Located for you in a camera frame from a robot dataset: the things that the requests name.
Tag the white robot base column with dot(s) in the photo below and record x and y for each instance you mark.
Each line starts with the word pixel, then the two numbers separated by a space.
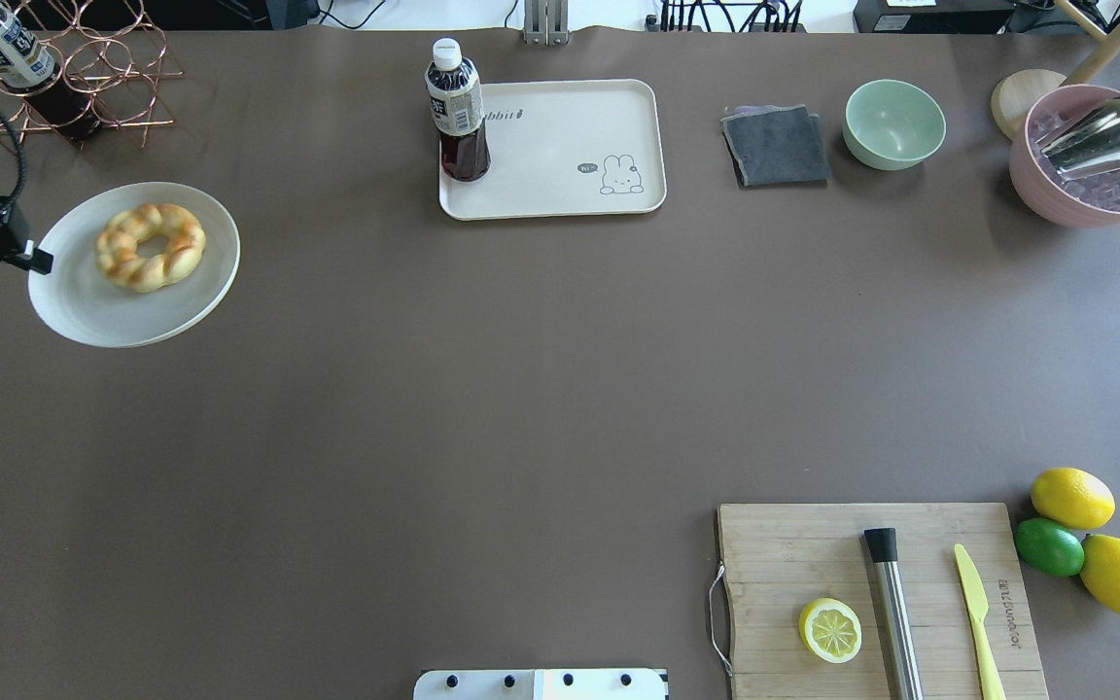
pixel 572 683

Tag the cream rabbit tray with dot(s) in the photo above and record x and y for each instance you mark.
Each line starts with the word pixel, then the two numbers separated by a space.
pixel 565 148

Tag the tea bottle on tray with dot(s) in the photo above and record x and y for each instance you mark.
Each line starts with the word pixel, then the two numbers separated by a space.
pixel 458 113

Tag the twisted glazed donut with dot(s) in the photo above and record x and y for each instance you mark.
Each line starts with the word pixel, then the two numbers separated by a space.
pixel 150 246

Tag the grey folded cloth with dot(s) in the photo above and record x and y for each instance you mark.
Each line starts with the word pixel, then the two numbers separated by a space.
pixel 773 145

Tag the wooden cutting board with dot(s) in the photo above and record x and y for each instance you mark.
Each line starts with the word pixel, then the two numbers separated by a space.
pixel 778 557

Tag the steel muddler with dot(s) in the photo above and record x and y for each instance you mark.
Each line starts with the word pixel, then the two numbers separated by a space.
pixel 892 611

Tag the half lemon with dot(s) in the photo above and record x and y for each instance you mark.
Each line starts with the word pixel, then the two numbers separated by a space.
pixel 830 629

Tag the mint green bowl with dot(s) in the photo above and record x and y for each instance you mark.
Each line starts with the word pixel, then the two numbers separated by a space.
pixel 891 125

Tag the black device on table edge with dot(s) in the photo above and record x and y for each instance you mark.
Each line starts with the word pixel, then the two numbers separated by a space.
pixel 932 17

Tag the white plate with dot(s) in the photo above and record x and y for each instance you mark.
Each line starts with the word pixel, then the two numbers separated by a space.
pixel 79 303

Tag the green lime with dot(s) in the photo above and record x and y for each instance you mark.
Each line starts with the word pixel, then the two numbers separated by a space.
pixel 1049 547

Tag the yellow lemon far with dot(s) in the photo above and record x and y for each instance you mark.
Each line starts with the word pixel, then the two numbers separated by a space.
pixel 1072 497

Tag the yellow plastic knife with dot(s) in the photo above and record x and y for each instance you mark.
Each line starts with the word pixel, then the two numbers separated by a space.
pixel 977 605

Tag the pink bowl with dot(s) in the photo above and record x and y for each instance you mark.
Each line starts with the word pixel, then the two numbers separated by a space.
pixel 1083 203

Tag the metal ice scoop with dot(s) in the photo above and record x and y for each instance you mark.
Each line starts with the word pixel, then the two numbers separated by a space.
pixel 1090 147

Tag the tea bottle in rack upper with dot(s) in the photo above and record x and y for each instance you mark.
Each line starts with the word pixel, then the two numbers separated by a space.
pixel 30 70

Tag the aluminium frame post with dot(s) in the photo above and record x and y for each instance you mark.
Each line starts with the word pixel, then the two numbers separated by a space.
pixel 546 22

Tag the copper wire bottle rack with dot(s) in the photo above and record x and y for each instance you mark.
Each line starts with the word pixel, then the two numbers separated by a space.
pixel 111 50

